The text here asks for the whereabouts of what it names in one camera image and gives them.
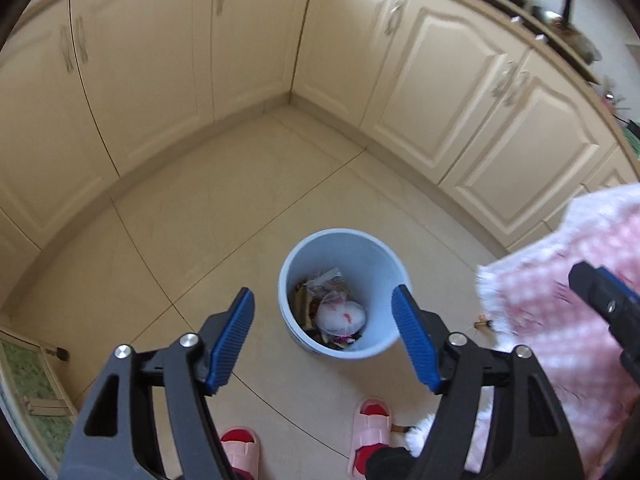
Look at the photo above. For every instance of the person's dark trouser leg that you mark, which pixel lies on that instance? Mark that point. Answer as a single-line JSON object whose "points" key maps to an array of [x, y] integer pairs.
{"points": [[390, 465]]}

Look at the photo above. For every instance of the green electric cooker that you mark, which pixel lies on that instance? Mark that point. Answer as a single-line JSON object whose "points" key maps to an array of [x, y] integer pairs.
{"points": [[634, 137]]}

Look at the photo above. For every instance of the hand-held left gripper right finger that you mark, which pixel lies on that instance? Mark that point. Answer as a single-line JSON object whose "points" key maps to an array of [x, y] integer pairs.
{"points": [[415, 345]]}

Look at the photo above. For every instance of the pink slipper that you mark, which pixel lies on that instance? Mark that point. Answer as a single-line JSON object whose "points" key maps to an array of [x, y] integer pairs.
{"points": [[240, 452], [370, 430]]}

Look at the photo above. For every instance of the silver snack wrapper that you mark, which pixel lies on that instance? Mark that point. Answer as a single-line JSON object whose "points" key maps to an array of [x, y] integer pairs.
{"points": [[322, 280]]}

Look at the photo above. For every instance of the black snack packet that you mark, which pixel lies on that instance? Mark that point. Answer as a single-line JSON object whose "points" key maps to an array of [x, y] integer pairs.
{"points": [[335, 340]]}

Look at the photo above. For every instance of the green floor mat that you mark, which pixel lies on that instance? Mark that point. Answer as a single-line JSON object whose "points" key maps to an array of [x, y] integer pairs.
{"points": [[35, 400]]}

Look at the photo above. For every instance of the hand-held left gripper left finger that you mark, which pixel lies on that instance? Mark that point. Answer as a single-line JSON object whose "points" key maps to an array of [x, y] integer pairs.
{"points": [[232, 340]]}

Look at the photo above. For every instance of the black door stopper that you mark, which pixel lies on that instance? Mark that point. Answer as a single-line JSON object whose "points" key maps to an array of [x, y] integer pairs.
{"points": [[61, 354]]}

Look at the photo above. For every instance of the cream lower cabinets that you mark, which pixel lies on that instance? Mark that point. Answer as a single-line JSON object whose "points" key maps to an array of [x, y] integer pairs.
{"points": [[150, 60]]}

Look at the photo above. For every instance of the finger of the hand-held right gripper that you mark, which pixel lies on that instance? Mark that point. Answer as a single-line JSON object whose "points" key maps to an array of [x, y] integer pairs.
{"points": [[600, 292]]}

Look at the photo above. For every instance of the clear plastic bag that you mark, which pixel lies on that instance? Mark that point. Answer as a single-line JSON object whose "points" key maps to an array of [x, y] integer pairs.
{"points": [[340, 315]]}

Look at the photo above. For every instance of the blue plastic bin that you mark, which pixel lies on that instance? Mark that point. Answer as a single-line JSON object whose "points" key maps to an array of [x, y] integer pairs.
{"points": [[350, 255]]}

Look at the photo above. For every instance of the steel wok with lid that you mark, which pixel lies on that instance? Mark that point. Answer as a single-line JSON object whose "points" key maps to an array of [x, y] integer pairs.
{"points": [[570, 25]]}

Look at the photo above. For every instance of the pink checked tablecloth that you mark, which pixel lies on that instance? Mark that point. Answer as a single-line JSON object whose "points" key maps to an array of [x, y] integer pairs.
{"points": [[575, 350]]}

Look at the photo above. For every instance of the pink chopstick holder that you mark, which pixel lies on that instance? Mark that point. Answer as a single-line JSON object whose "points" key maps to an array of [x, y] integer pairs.
{"points": [[616, 95]]}

